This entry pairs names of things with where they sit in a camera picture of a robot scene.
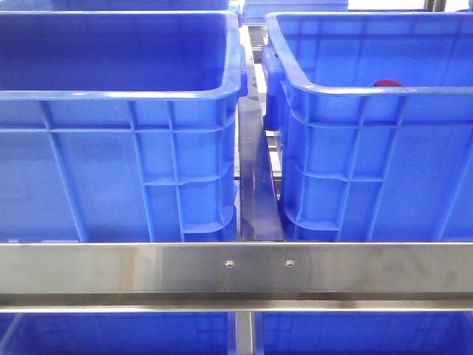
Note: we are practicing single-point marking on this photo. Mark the rear right blue crate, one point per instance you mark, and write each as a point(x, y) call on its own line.
point(254, 12)

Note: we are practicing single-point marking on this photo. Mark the large blue crate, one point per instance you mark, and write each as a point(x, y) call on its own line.
point(372, 164)
point(119, 126)

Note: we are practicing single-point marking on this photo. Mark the lower left blue crate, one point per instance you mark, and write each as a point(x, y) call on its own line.
point(125, 333)

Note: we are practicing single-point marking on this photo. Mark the rear left blue crate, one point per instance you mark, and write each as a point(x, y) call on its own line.
point(119, 5)

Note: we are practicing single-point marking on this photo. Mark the large blue crate left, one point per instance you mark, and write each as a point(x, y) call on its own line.
point(119, 126)

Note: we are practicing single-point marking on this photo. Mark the lower right blue crate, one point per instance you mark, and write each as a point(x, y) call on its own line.
point(364, 333)

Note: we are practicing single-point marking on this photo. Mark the red button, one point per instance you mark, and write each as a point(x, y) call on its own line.
point(387, 83)

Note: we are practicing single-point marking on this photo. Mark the steel vertical post below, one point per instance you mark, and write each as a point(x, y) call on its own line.
point(245, 333)

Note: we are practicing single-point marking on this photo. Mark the steel divider bar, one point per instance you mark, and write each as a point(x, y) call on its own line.
point(258, 213)

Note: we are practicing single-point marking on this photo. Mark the large blue crate right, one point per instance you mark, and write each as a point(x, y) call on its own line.
point(372, 164)

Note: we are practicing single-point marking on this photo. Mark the stainless steel shelf rail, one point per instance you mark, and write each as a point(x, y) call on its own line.
point(245, 276)

